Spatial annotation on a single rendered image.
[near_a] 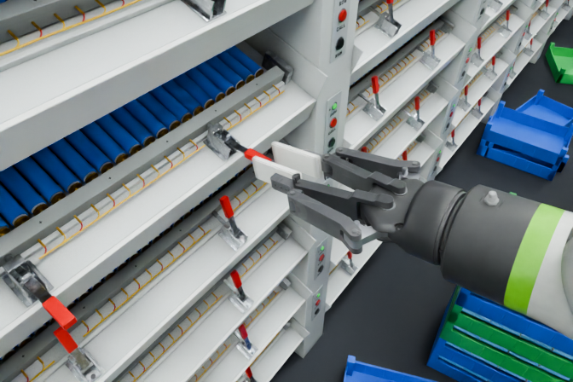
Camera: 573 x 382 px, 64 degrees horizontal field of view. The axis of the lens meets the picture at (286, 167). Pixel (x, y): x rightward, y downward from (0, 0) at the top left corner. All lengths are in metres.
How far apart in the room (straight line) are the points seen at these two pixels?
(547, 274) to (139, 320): 0.50
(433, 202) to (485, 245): 0.06
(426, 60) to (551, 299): 0.87
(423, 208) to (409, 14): 0.61
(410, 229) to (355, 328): 1.04
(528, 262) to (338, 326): 1.09
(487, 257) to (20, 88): 0.39
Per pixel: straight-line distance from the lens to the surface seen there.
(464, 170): 2.00
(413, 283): 1.57
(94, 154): 0.56
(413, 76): 1.15
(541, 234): 0.40
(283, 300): 1.11
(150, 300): 0.69
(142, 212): 0.55
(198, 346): 0.86
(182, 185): 0.57
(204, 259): 0.72
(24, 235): 0.52
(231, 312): 0.88
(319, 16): 0.64
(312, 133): 0.75
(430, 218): 0.42
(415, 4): 1.02
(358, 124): 0.96
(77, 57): 0.44
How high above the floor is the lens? 1.27
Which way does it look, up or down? 42 degrees down
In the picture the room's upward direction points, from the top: straight up
